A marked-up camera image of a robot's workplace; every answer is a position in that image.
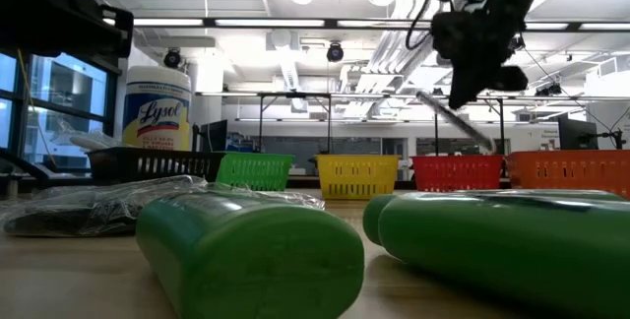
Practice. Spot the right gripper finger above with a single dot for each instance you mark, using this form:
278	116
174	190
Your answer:
460	87
480	82

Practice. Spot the bagged black comb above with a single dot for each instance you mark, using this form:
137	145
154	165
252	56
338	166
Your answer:
458	122
295	198

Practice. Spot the clear utensil packets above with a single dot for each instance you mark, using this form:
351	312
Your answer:
66	129

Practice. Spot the green travel bottle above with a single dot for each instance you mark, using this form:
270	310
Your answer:
541	194
256	265
492	250

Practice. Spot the pinkish red plastic basket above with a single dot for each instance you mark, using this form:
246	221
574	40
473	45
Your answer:
458	173

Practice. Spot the Lysol wipes canister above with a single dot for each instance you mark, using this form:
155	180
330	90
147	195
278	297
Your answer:
157	112

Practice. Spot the black computer monitor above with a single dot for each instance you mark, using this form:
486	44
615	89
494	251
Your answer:
576	134
214	137

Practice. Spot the orange plastic basket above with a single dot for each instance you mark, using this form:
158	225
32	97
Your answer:
566	171

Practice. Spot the yellow plastic basket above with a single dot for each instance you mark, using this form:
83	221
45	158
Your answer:
357	176

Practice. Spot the black plastic basket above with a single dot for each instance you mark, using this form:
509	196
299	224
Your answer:
147	164

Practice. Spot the long ceiling light strip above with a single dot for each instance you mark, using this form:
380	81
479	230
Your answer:
270	22

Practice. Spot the green plastic basket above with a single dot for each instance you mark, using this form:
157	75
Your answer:
256	172

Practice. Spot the black ceiling-mounted camera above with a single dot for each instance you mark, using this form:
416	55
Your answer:
172	58
548	90
518	43
334	52

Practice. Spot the black metal frame stand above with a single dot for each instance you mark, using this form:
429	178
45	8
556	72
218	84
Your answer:
501	122
294	95

